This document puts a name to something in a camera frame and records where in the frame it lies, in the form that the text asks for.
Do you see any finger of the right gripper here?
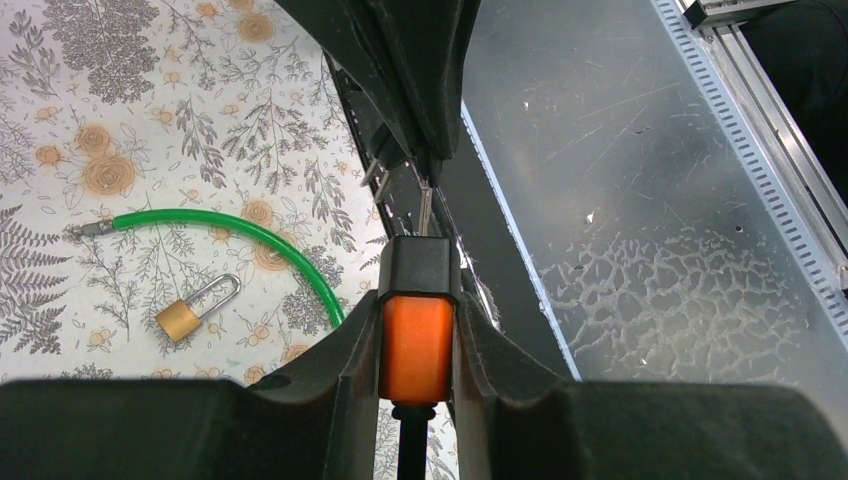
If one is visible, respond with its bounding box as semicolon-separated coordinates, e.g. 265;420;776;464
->
278;0;424;160
370;1;480;160

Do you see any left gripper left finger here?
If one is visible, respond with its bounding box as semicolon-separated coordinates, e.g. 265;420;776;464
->
1;292;380;479

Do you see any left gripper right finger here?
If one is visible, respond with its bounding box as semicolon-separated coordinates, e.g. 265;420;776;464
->
453;294;847;479

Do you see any orange black padlock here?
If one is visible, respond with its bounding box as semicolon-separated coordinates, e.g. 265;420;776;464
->
378;236;461;479

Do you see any green cable lock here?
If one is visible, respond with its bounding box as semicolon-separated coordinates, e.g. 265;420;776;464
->
66;208;347;331

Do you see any brass padlock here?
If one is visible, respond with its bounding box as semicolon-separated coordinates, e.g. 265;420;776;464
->
154;273;242;343

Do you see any floral table mat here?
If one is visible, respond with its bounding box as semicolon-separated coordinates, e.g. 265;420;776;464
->
0;0;458;480

